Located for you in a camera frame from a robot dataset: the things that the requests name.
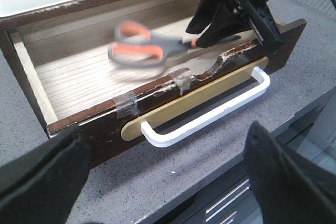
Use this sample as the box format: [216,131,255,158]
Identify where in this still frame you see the grey and orange scissors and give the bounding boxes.
[107,20,242,69]

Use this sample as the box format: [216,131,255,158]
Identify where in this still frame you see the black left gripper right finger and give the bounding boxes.
[244,121,335,223]

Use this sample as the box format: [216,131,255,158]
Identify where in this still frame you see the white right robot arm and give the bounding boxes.
[186,0,285,54]

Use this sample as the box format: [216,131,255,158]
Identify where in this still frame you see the brown wooden bottom drawer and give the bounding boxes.
[2,19,307,167]

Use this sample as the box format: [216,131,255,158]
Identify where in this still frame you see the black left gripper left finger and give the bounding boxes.
[1,125,91,223]

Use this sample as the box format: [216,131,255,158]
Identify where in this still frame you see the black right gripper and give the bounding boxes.
[186,0,285,54]

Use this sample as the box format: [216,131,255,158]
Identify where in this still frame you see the white drawer handle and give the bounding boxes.
[140,67,271,148]

